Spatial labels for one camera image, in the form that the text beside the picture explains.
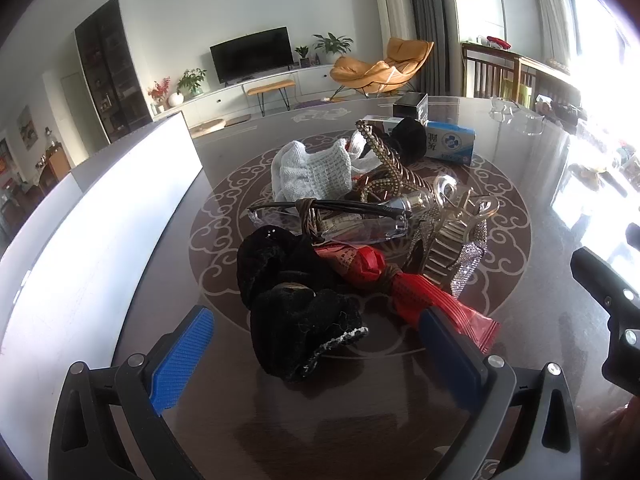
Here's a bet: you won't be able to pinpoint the clear hair claw clip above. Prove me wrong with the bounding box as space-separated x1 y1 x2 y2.
410 174 501 281

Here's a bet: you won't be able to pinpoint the large green potted plant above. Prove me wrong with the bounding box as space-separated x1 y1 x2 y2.
312 32 353 66

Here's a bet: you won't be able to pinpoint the black flat television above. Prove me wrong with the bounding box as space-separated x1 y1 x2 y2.
210 26 294 84

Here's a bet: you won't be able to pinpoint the dark patterned glass desktop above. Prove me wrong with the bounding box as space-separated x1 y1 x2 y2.
107 94 640 480

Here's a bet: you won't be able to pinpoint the white knit cloth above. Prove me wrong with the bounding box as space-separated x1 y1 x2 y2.
271 139 353 202

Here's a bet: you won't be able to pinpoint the grey curtain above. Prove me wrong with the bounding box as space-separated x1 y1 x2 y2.
407 0 453 97

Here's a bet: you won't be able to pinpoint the clear glass bottle gold cap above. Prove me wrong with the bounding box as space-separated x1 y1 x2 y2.
385 191 438 217

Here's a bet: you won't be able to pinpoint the orange lounge chair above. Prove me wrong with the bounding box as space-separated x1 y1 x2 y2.
329 37 435 101

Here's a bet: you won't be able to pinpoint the blue and white medicine box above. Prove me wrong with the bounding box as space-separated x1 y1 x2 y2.
425 121 477 166

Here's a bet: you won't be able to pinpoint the white board panel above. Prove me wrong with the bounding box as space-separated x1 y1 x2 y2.
0 111 205 441

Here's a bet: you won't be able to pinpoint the bushy green potted plant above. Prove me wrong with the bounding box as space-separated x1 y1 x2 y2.
176 67 207 98

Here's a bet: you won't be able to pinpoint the wooden dining chair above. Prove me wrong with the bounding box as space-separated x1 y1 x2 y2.
461 42 521 101

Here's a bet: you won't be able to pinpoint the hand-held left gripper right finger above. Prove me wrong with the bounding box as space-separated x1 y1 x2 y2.
419 306 583 480

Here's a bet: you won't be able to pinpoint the white television cabinet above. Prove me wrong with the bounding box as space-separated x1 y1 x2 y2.
152 62 351 126

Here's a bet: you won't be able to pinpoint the black round pouch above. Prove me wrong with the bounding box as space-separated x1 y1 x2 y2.
387 117 428 166

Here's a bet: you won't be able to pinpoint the silver rhinestone hair clip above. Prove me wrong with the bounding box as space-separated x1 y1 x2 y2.
447 225 488 297

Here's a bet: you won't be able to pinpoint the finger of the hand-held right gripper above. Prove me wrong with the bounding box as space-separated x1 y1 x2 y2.
570 246 640 396

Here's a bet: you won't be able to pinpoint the framed wall picture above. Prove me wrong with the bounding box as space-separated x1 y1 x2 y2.
17 105 38 151

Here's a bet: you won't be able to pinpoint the black velvet scrunchie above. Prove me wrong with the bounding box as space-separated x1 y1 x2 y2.
236 227 326 311

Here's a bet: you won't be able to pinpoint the black rhinestone-trimmed scrunchie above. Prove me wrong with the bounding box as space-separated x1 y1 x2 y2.
249 287 370 383

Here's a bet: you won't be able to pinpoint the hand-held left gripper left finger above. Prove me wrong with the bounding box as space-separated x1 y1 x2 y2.
47 305 216 480

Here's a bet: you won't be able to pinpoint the white standing air conditioner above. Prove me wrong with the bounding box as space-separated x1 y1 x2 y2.
369 0 418 43

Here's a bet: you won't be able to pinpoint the wooden side cabinet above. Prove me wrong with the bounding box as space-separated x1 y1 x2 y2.
37 150 71 196

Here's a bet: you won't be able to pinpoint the wooden bench with metal legs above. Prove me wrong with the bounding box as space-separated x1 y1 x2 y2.
243 79 297 117

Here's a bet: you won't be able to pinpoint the dark glass display cabinet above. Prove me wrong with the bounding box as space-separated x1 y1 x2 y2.
75 0 153 145

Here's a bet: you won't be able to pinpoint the clear safety glasses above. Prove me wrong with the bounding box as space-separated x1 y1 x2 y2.
246 199 413 247

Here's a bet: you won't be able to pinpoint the red flowers in vase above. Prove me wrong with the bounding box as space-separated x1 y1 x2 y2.
148 77 173 113

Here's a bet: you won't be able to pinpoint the gold beaded hair clip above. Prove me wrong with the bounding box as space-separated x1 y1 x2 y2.
355 119 426 206

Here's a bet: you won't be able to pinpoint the black box with white print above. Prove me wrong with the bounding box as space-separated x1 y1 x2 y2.
392 92 429 123

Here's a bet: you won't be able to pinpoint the red plastic packet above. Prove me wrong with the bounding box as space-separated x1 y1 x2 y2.
312 242 501 353

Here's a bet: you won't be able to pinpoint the white fabric piece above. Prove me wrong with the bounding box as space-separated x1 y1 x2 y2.
345 130 388 173

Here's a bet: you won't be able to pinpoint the clear glass dish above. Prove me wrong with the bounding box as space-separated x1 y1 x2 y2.
490 96 546 136

